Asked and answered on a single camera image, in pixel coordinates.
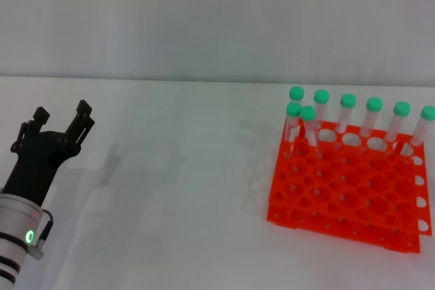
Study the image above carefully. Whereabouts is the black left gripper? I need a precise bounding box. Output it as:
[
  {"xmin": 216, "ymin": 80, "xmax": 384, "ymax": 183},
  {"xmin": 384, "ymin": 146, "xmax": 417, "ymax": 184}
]
[{"xmin": 0, "ymin": 99, "xmax": 94, "ymax": 207}]

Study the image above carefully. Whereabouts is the clear test tube green cap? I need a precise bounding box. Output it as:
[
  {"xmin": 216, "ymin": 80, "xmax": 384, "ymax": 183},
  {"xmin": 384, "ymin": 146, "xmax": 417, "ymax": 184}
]
[
  {"xmin": 284, "ymin": 102, "xmax": 302, "ymax": 160},
  {"xmin": 358, "ymin": 97, "xmax": 384, "ymax": 155},
  {"xmin": 289, "ymin": 86, "xmax": 305, "ymax": 104},
  {"xmin": 334, "ymin": 93, "xmax": 358, "ymax": 150},
  {"xmin": 404, "ymin": 106, "xmax": 435, "ymax": 164},
  {"xmin": 313, "ymin": 89, "xmax": 331, "ymax": 131},
  {"xmin": 383, "ymin": 101, "xmax": 412, "ymax": 158},
  {"xmin": 300, "ymin": 105, "xmax": 322, "ymax": 159}
]

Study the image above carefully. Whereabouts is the orange test tube rack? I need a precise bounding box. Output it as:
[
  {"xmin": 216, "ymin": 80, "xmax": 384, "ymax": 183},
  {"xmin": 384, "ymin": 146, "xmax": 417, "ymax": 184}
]
[{"xmin": 265, "ymin": 118, "xmax": 433, "ymax": 253}]

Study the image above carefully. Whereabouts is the black wrist cable silver plug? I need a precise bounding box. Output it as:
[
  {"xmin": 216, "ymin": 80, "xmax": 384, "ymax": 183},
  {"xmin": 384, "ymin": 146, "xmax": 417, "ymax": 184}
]
[{"xmin": 29, "ymin": 211, "xmax": 55, "ymax": 259}]

